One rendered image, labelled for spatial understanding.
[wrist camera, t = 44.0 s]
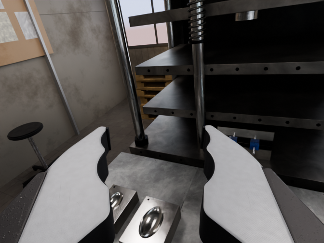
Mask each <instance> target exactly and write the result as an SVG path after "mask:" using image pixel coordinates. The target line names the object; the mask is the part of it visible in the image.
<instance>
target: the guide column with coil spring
mask: <svg viewBox="0 0 324 243"><path fill-rule="evenodd" d="M201 5H203V1H202V2H198V3H195V4H192V5H190V9H191V8H194V7H198V6H201ZM202 11H203V8H199V9H196V10H192V11H190V14H195V13H198V12H202ZM201 17H203V14H200V15H196V16H192V17H190V20H194V19H198V18H201ZM201 23H204V21H203V20H200V21H196V22H192V23H191V26H193V25H198V24H201ZM203 28H204V25H203V26H200V27H194V28H191V31H196V30H200V29H203ZM202 34H204V31H201V32H197V33H193V34H191V37H194V36H199V35H202ZM203 39H204V36H203V37H200V38H195V39H192V41H199V40H203ZM192 57H193V74H194V92H195V109H196V126H197V144H198V152H199V153H200V154H204V151H203V149H201V133H202V126H206V92H205V57H204V43H199V44H192Z"/></svg>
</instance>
